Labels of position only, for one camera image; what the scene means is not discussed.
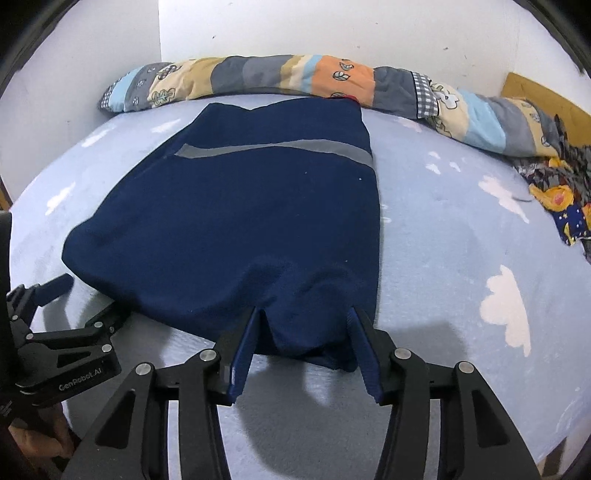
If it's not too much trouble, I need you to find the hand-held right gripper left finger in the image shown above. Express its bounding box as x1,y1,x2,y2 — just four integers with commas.
60,305,262,480

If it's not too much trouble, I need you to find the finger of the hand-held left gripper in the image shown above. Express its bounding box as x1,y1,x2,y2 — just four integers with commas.
25,312,126,355
6,273,75,331

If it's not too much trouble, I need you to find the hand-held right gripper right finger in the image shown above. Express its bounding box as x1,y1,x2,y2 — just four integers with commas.
345,305,542,480

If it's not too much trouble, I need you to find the navy jacket with red collar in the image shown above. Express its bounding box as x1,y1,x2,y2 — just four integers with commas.
61,98,382,373

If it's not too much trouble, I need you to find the person's left hand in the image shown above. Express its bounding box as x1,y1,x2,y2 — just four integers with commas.
8,402,75,459

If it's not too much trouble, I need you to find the light blue cloud bed sheet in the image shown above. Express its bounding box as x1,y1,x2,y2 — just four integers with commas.
8,91,591,480

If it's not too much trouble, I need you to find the dark yellow printed cloth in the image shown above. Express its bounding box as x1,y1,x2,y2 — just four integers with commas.
512,114,591,267

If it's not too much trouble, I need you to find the rolled patchwork quilt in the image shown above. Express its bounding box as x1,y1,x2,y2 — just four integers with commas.
98,54,570,160

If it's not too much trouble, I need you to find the brown wooden board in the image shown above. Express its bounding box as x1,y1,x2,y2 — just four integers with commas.
501,71,591,136

